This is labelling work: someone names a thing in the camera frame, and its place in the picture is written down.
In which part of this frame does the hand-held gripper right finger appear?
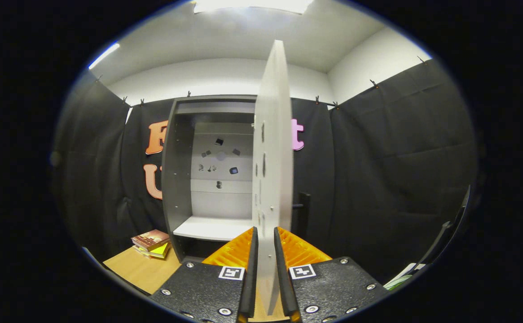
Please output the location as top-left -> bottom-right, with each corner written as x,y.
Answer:
273,227 -> 390,323

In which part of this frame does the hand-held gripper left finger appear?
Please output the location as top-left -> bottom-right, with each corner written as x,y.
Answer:
149,227 -> 259,323

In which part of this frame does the grey shoe cabinet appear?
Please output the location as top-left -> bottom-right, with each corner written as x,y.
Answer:
161,94 -> 257,263

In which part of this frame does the beige shoe cabinet door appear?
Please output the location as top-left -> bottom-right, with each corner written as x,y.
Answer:
251,39 -> 311,316

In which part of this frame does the yellow book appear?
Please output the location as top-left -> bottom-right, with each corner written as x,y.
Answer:
133,242 -> 172,260

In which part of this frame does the brown cover book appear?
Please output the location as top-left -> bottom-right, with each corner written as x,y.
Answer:
131,229 -> 171,252

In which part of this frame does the black backdrop cloth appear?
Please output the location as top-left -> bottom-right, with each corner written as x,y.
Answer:
53,58 -> 477,283

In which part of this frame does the ceiling strip light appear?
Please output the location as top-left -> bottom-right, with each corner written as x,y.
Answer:
88,42 -> 121,70

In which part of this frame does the ceiling light panel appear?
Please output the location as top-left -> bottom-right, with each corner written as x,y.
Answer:
193,0 -> 314,14

